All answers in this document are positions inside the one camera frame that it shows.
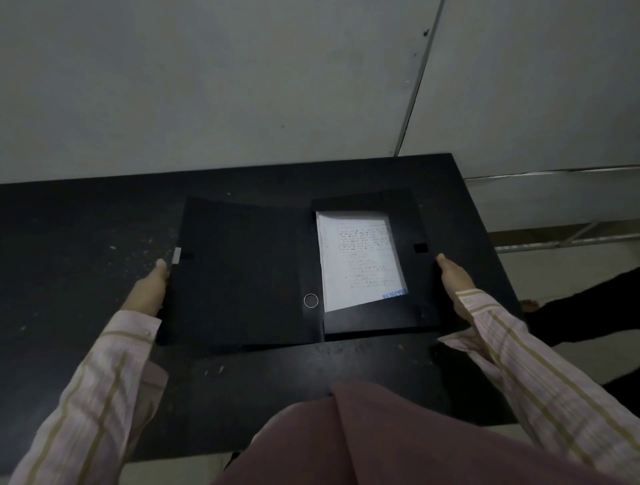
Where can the person's left hand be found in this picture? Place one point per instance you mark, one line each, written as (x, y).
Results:
(147, 292)

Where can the person's right hand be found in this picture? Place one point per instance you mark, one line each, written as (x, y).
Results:
(457, 282)

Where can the person's left thumb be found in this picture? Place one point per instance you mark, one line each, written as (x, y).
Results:
(161, 272)

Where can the person's right thumb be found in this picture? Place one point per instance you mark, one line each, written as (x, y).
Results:
(446, 266)

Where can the black file box folder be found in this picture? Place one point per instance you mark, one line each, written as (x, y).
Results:
(240, 270)

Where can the person's right forearm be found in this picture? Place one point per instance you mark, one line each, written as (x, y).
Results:
(540, 379)

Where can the person's left forearm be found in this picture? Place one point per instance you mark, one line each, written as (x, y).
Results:
(95, 394)

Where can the white printed paper sheets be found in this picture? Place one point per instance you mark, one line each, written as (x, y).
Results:
(357, 260)

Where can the mauve pink garment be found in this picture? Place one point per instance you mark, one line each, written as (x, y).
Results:
(400, 439)

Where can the silver metal floor frame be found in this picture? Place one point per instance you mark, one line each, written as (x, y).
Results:
(565, 240)

